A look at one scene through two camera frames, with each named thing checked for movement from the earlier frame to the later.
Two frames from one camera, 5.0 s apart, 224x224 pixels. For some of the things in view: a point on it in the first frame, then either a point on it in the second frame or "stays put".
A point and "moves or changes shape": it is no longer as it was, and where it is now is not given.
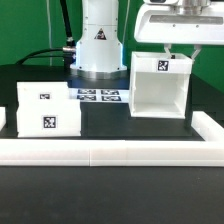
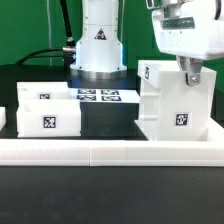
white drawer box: x=43 y=90 stays put
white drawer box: x=49 y=118 stays put
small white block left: x=3 y=117 stays put
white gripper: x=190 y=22 -> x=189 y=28
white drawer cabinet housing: x=159 y=86 moves or changes shape
